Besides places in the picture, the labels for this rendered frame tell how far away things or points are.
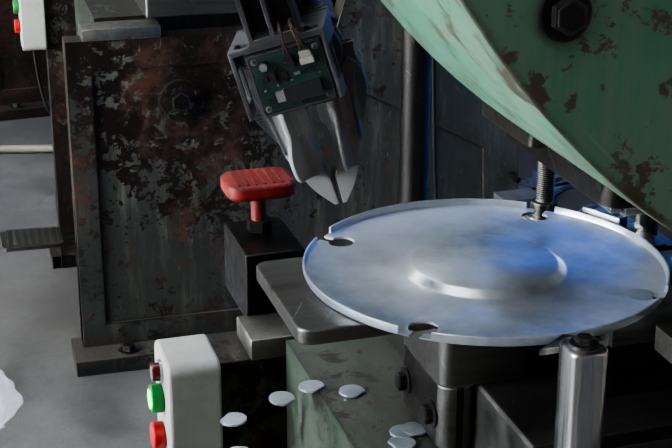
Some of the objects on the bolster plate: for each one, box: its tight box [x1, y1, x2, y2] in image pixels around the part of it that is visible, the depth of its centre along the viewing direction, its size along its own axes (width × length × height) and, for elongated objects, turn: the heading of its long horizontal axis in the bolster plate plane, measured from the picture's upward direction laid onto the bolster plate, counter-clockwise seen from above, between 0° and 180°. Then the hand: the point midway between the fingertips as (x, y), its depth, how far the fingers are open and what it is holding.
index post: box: [553, 333, 609, 448], centre depth 101 cm, size 3×3×10 cm
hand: (337, 183), depth 112 cm, fingers closed
